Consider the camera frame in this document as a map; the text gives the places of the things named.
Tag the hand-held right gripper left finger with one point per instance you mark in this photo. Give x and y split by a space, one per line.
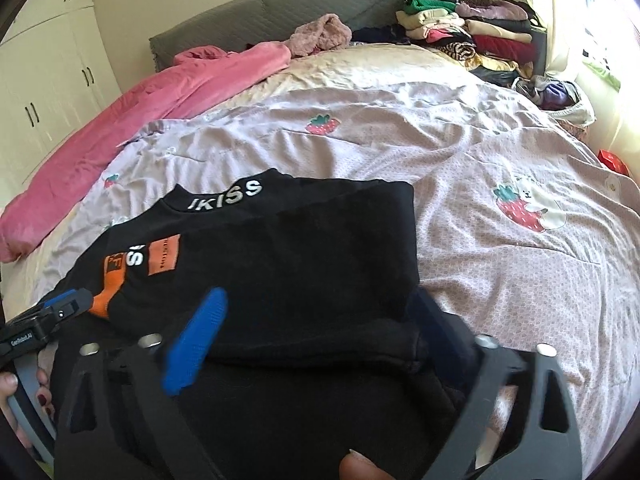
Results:
197 340

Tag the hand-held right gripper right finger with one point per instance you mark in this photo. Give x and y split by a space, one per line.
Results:
425 316

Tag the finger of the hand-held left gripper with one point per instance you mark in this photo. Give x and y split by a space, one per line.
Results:
70 302

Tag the black sweater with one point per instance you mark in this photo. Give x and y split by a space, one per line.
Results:
300 260

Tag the crumpled grey purple clothes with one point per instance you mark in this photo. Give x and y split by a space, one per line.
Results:
560 95

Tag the pile of folded clothes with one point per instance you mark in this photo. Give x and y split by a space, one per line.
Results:
475 35

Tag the person's left hand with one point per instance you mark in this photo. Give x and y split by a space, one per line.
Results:
44 395

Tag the person's right hand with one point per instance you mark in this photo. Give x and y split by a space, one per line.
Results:
362 466

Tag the strawberry printed quilt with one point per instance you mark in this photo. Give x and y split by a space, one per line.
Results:
450 160

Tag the pink blanket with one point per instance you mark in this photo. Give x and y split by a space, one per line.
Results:
150 110

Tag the white wardrobe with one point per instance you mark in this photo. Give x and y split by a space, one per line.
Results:
45 85

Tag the red box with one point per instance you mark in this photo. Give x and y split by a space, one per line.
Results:
612 161

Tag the dark navy garment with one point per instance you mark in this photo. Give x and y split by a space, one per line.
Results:
380 36

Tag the pink fuzzy garment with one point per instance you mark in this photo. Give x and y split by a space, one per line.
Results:
322 32

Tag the grey quilted headboard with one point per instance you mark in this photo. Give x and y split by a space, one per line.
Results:
300 5

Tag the bright window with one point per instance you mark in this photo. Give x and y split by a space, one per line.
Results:
590 20

